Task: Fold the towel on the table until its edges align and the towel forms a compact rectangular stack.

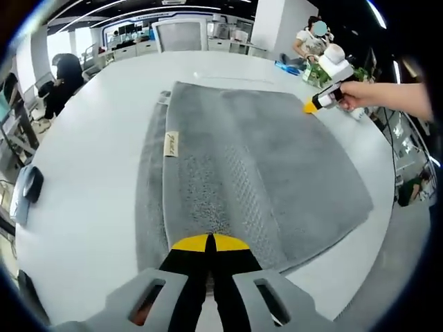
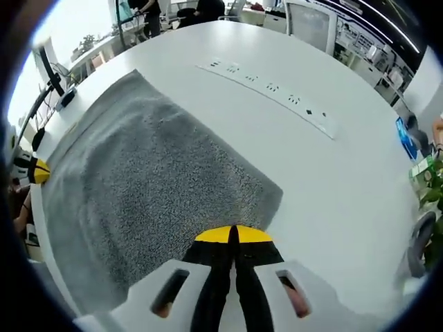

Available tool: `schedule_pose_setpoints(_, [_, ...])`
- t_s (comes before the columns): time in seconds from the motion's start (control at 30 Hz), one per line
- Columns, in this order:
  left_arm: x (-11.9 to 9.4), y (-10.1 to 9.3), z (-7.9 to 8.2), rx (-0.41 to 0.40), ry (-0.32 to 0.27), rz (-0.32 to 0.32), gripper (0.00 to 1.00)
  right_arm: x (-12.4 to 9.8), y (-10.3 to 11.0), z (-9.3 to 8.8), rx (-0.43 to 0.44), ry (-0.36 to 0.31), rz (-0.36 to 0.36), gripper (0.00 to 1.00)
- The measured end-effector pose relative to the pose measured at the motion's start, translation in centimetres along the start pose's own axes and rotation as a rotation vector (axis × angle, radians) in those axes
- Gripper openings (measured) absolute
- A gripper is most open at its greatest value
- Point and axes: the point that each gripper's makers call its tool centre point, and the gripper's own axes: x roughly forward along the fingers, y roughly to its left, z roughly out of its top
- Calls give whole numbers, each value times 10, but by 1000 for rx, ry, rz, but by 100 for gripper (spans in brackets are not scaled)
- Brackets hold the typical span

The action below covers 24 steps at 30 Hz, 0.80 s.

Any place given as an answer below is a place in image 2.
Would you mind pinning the blue packet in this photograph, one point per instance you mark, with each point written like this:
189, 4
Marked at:
405, 138

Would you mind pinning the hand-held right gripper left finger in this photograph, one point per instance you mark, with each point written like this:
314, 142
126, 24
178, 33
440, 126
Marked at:
162, 297

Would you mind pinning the small black device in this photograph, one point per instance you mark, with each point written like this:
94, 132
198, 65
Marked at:
66, 98

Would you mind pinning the green white carton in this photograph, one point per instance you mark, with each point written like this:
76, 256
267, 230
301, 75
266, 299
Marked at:
421, 169

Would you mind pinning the small windowsill plant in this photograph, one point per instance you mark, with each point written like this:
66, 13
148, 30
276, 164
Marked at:
90, 43

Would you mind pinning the potted green plant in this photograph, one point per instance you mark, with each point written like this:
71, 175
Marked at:
432, 207

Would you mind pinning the dark grey headphones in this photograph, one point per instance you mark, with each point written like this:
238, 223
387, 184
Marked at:
417, 131

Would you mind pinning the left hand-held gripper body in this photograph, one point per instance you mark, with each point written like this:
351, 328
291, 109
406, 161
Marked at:
22, 162

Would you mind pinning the grey towel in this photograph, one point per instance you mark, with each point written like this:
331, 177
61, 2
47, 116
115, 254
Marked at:
155, 173

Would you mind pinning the white office chair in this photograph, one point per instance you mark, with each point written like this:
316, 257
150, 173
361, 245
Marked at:
311, 24

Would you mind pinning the white built-in power strip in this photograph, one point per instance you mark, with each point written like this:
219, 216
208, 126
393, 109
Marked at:
270, 90

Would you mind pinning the black monitor stand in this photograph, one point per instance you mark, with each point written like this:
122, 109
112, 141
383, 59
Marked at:
52, 72

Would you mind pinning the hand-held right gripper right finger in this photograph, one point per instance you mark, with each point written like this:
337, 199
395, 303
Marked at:
277, 294

